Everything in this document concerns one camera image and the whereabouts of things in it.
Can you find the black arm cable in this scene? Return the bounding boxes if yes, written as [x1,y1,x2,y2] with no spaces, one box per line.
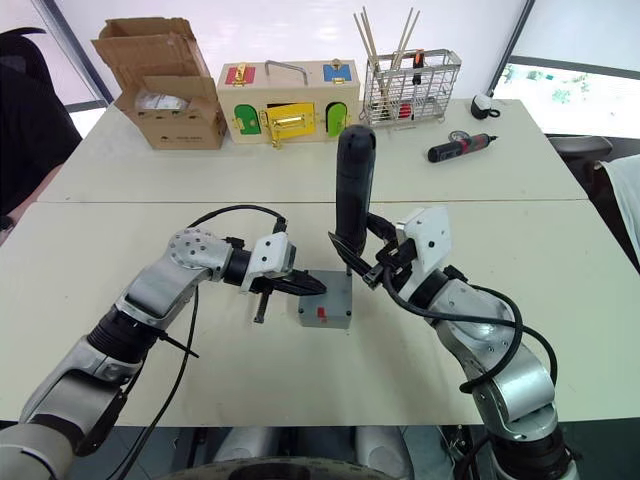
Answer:
[106,204,291,480]
[381,263,559,397]

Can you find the wooden chopstick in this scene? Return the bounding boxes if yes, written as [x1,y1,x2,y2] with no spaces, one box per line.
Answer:
[382,6,415,99]
[394,9,422,69]
[361,5,379,61]
[353,12,391,99]

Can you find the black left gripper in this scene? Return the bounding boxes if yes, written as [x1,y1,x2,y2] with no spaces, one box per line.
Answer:
[248,268,328,325]

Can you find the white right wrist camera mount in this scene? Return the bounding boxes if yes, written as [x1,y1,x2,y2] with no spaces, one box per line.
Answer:
[396,206,452,282]

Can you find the metal wire basket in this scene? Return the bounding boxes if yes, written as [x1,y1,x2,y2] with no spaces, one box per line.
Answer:
[360,47,464,129]

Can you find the grey box with lid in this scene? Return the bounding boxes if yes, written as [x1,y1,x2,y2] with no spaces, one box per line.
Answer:
[296,269,354,332]

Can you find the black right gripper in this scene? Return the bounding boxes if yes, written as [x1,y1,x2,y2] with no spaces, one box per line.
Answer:
[326,211,417,291]

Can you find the person in black clothing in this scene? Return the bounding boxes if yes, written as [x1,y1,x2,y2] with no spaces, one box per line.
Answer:
[0,26,84,232]

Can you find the black chair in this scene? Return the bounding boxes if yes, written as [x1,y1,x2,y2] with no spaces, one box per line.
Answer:
[546,134,640,277]

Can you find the white plastic bags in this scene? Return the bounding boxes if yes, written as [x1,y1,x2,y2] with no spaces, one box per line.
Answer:
[133,91,192,114]

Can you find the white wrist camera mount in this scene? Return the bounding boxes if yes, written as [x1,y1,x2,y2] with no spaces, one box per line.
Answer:
[239,231,297,295]
[396,206,452,282]

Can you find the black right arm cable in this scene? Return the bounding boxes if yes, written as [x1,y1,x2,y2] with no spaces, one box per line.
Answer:
[381,263,559,397]

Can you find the white cloth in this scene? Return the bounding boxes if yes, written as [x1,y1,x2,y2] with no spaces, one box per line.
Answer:
[599,154,640,254]

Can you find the white and black small device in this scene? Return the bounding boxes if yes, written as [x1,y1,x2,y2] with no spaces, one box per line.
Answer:
[469,92,502,122]

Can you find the wooden latch box coloured doors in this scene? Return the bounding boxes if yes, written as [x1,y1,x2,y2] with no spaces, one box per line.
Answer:
[215,58,363,151]

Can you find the open brown cardboard box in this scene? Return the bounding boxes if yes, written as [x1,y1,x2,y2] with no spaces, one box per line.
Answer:
[90,16,229,152]

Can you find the black and red screwdriver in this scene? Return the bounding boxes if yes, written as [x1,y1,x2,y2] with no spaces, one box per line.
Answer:
[426,132,500,164]

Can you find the black electric screwdriver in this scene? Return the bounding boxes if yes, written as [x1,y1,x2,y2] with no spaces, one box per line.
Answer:
[333,124,378,277]

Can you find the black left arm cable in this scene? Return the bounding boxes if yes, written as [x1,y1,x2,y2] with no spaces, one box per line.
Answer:
[106,204,291,480]

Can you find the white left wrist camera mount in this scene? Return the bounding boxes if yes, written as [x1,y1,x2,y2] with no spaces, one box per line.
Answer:
[239,231,297,295]

